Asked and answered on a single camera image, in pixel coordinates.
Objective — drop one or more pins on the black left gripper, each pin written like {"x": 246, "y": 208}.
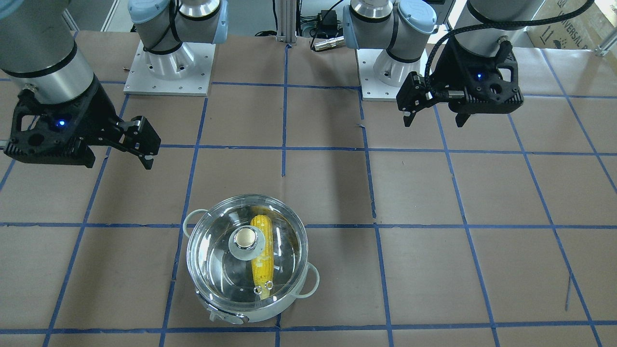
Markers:
{"x": 449, "y": 69}

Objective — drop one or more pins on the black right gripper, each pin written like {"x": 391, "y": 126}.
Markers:
{"x": 100, "y": 114}

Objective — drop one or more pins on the glass pot lid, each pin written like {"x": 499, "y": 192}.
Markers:
{"x": 247, "y": 248}

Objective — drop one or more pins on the yellow corn cob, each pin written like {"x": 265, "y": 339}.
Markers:
{"x": 263, "y": 266}

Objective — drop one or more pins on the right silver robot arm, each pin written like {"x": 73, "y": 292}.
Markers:
{"x": 38, "y": 52}

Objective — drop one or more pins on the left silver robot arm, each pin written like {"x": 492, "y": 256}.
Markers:
{"x": 403, "y": 27}

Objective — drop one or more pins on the pale green steel pot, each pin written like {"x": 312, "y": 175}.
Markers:
{"x": 248, "y": 289}

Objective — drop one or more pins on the brown paper table cover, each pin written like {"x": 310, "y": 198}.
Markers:
{"x": 498, "y": 233}

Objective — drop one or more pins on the cardboard box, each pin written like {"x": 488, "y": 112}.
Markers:
{"x": 585, "y": 31}

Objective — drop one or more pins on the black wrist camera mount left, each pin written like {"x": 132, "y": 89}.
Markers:
{"x": 490, "y": 83}

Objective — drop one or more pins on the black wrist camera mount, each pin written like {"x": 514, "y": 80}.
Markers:
{"x": 52, "y": 134}
{"x": 490, "y": 83}

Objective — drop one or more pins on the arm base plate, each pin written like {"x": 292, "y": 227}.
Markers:
{"x": 185, "y": 72}
{"x": 381, "y": 76}

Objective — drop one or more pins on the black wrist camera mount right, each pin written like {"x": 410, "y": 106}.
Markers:
{"x": 52, "y": 134}

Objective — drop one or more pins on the aluminium frame post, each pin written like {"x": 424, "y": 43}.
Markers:
{"x": 286, "y": 13}

